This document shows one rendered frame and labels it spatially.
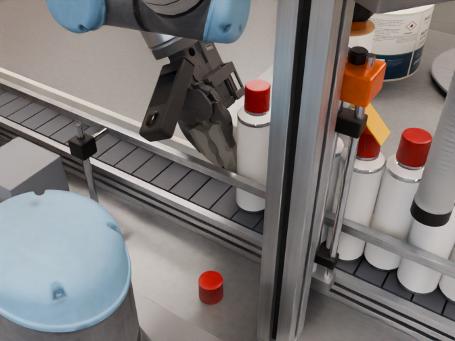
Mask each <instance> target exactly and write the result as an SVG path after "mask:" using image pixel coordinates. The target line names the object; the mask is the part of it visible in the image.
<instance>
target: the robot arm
mask: <svg viewBox="0 0 455 341"><path fill-rule="evenodd" d="M46 4H47V8H48V10H49V12H50V14H51V15H52V16H53V18H54V19H55V21H56V22H57V23H58V24H59V25H60V26H62V27H63V28H65V29H66V30H69V31H70V32H75V33H85V32H89V31H91V30H92V31H95V30H97V29H99V28H101V27H102V26H103V25H109V26H117V27H121V28H129V29H133V30H139V31H140V32H141V34H142V36H143V38H144V41H145V42H146V45H147V46H148V48H150V49H153V48H154V49H153V50H152V53H153V55H154V57H155V59H156V60H160V59H163V58H165V57H168V59H169V61H170V63H169V64H165V65H163V66H162V69H161V71H160V74H159V77H158V80H157V82H156V86H155V88H154V91H153V94H152V97H151V100H150V103H149V105H148V109H147V110H146V114H145V116H144V120H143V122H142V125H141V128H140V130H139V134H140V136H141V137H143V138H144V139H146V140H147V141H149V142H153V141H160V140H165V139H170V138H172V137H173V134H174V132H175V127H176V125H177V123H178V125H179V128H180V129H181V132H182V133H183V134H184V136H185V137H186V139H187V140H188V141H189V142H190V143H191V144H192V145H193V146H194V147H195V148H196V149H197V150H198V152H199V153H201V154H203V156H204V157H205V158H206V159H207V160H209V161H210V162H212V163H213V164H214V165H216V166H219V167H221V168H224V169H226V170H228V171H231V172H233V173H236V164H237V126H234V125H233V121H232V116H231V114H230V111H229V110H228V109H227V108H229V107H230V106H231V105H232V104H234V103H235V101H236V100H239V99H240V98H241V97H242V96H243V95H244V86H243V84H242V81H241V80H240V77H239V75H238V73H237V71H236V68H235V66H234V64H233V62H232V61H230V62H226V63H223V62H222V59H221V57H220V55H219V53H218V51H217V48H216V46H215V44H214V43H226V44H229V43H233V42H235V41H237V40H238V39H239V38H240V36H241V35H242V33H243V32H244V29H245V27H246V23H247V21H248V16H249V12H250V6H251V0H46ZM233 72H234V74H235V76H236V78H237V80H238V83H239V85H240V88H239V90H238V89H237V86H236V84H235V82H234V80H233V78H232V75H231V73H233ZM0 341H152V340H151V339H150V338H149V336H148V335H147V334H146V333H145V331H144V330H143V329H142V328H141V327H140V326H139V321H138V316H137V309H136V305H135V297H134V293H133V286H132V281H131V259H130V256H129V252H128V249H127V247H126V245H125V243H124V241H123V236H122V233H121V230H120V228H119V226H118V224H117V222H116V221H115V219H114V217H113V216H112V215H111V214H110V213H109V212H108V211H107V210H106V209H105V208H104V207H103V206H102V205H100V204H98V203H97V202H96V201H94V200H92V199H90V198H88V197H86V196H83V195H81V194H76V193H74V192H70V191H62V190H45V193H44V194H43V195H41V196H37V195H35V193H34V192H33V191H31V192H27V193H24V194H20V195H17V196H14V197H12V198H9V199H7V200H6V199H4V198H2V197H1V196H0Z"/></svg>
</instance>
